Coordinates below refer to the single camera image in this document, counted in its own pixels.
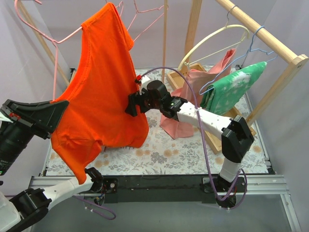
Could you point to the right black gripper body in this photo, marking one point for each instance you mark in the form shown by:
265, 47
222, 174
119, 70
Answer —
134, 104

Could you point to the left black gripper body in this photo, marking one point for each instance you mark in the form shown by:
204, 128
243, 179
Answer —
26, 121

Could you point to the orange t shirt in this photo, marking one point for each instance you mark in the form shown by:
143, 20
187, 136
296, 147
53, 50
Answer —
98, 95

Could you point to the pink hanger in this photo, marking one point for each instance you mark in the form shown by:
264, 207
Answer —
26, 18
145, 18
119, 7

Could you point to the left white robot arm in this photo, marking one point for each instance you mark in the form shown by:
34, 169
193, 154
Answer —
31, 205

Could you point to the cream wooden hanger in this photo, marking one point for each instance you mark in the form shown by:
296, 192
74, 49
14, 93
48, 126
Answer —
225, 38

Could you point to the green tie-dye shirt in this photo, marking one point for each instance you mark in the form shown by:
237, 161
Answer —
223, 94

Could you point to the salmon pink garment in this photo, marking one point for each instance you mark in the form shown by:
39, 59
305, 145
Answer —
196, 77

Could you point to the floral table mat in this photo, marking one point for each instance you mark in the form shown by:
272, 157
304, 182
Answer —
160, 154

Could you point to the left wooden clothes rack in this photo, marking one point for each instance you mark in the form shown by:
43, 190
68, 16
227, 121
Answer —
164, 40

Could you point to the wooden clothes rack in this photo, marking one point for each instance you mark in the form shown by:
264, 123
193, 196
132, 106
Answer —
164, 40
295, 62

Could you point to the right wooden clothes rack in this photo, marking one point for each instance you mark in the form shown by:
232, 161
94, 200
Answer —
295, 62

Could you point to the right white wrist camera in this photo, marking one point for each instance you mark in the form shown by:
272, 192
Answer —
142, 82

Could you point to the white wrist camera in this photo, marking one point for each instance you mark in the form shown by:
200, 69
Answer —
142, 82
4, 117

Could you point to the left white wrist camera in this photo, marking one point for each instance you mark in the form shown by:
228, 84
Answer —
4, 117

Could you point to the blue wire hanger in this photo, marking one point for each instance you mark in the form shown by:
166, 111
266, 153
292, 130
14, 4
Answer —
204, 88

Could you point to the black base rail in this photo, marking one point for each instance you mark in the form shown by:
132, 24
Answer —
163, 188

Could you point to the aluminium frame rail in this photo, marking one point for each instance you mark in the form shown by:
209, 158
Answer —
264, 206

